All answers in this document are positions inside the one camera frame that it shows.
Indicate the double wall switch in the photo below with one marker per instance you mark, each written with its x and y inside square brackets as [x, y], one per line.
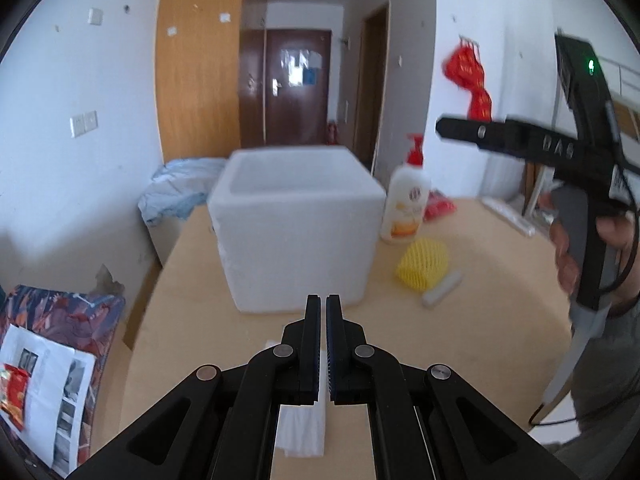
[84, 124]

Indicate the dark brown door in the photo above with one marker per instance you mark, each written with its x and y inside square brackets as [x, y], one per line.
[300, 115]

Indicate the red hanging bag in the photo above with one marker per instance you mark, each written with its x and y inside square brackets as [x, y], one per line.
[465, 67]
[481, 105]

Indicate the light blue plastic bag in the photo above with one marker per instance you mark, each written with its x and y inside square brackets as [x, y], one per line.
[175, 185]

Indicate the white tube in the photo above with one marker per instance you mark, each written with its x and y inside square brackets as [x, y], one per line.
[442, 288]

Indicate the leaning wooden board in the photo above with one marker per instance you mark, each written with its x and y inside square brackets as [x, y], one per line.
[530, 185]

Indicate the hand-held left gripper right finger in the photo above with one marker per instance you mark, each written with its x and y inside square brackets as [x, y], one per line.
[336, 350]

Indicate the white lotion pump bottle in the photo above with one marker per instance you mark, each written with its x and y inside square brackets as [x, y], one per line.
[406, 200]

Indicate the white remote control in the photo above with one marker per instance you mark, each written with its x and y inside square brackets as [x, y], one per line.
[505, 212]

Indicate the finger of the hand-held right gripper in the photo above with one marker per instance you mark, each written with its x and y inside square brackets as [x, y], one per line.
[470, 132]

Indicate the printed paper sheet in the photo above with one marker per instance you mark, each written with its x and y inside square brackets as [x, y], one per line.
[45, 375]

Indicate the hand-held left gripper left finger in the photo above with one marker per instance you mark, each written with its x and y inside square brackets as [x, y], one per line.
[311, 340]

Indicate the red wet wipes packet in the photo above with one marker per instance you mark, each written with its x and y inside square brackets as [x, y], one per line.
[440, 207]

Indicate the white foam box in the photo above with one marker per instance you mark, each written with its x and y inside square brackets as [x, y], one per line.
[295, 240]

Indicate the wall hook rack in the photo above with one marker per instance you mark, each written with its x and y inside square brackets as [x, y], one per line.
[469, 41]

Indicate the wooden door frame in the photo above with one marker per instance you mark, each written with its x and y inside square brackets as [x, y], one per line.
[372, 85]

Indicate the red snack packet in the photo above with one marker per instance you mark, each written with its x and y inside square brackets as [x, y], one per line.
[15, 395]

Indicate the person's right hand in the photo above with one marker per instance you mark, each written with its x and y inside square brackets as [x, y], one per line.
[615, 232]

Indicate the person's right forearm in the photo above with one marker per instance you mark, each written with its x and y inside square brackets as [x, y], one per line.
[610, 370]

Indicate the wooden wardrobe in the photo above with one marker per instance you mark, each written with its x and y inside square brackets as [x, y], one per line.
[200, 85]

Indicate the white wall socket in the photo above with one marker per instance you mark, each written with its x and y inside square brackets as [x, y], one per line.
[95, 16]

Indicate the patterned blanket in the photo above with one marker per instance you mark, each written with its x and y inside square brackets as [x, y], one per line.
[75, 315]

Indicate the yellow foam net sleeve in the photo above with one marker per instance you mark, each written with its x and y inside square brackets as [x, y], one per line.
[422, 262]

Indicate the white cloth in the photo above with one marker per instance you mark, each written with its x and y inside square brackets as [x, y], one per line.
[300, 432]

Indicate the red fire extinguisher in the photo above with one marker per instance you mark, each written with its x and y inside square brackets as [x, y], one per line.
[331, 134]

